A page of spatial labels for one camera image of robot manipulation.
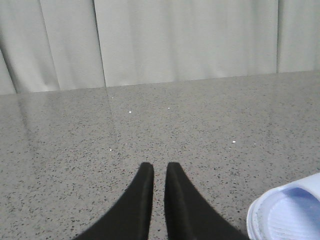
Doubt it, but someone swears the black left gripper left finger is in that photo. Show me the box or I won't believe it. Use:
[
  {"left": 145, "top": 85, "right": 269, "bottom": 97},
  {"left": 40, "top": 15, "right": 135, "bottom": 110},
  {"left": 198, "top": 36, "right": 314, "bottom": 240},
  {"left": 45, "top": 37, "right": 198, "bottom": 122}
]
[{"left": 75, "top": 162, "right": 154, "bottom": 240}]

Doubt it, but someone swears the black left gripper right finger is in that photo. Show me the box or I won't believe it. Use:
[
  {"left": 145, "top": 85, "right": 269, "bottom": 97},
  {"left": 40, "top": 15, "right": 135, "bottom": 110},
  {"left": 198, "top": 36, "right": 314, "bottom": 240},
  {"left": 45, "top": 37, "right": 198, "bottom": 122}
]
[{"left": 164, "top": 162, "right": 248, "bottom": 240}]

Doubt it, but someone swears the light blue slipper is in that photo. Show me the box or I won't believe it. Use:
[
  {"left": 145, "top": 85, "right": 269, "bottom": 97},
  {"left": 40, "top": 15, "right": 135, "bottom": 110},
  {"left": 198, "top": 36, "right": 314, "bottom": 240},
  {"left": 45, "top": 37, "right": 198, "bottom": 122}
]
[{"left": 246, "top": 173, "right": 320, "bottom": 240}]

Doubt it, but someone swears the white pleated curtain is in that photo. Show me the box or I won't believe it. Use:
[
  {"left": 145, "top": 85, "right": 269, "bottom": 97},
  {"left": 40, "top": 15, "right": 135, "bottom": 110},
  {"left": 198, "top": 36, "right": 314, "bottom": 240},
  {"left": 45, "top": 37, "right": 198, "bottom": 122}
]
[{"left": 0, "top": 0, "right": 320, "bottom": 95}]

